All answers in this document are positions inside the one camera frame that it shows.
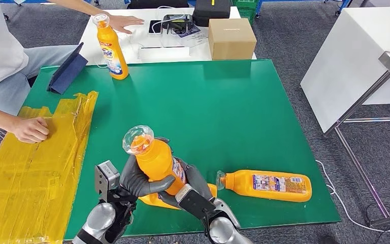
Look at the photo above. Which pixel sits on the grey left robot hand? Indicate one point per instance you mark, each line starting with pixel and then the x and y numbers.
pixel 132 182

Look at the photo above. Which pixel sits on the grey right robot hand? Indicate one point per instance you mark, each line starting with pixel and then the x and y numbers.
pixel 196 178

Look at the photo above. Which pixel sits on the orange detergent bottle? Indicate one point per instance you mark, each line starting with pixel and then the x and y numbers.
pixel 112 50
pixel 158 161
pixel 265 185
pixel 154 202

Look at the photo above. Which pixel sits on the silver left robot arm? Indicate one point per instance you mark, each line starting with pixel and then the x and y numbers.
pixel 97 222

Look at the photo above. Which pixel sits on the person's left forearm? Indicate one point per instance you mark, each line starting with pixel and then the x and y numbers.
pixel 80 6

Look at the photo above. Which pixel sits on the green table mat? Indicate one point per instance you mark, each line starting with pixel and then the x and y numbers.
pixel 198 101

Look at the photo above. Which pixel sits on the yellow taped cardboard sheet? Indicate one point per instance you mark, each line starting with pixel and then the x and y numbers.
pixel 30 182

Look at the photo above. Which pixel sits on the person's right hand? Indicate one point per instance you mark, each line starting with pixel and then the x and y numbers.
pixel 30 130

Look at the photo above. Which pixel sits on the person's hand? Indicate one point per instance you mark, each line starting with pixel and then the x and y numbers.
pixel 30 130
pixel 124 23

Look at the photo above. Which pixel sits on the tablet in blue case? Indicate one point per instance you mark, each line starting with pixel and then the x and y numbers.
pixel 67 72

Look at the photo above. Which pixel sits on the flat white box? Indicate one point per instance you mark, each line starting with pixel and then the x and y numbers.
pixel 164 54

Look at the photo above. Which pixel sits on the white desk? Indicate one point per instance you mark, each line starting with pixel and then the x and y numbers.
pixel 137 38

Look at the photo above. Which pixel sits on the brown cardboard box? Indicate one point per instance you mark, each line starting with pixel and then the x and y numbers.
pixel 232 38

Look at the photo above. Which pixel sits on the printed blue leaflet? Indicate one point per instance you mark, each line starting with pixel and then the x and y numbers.
pixel 188 31

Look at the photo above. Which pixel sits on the person's left hand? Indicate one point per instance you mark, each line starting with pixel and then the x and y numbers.
pixel 124 23

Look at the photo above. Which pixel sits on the black handheld device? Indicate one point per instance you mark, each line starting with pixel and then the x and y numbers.
pixel 178 21

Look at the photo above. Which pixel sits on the black hard case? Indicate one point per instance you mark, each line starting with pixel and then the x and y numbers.
pixel 212 11

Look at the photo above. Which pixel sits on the green plastic crate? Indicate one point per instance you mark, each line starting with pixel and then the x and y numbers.
pixel 245 10

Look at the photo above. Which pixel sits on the white side table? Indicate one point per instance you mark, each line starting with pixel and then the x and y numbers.
pixel 343 67

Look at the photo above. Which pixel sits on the metal table frame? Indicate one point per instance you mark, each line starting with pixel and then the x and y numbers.
pixel 376 119

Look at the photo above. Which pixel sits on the blue metal cart frame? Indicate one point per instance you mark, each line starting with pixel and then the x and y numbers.
pixel 30 1
pixel 344 5

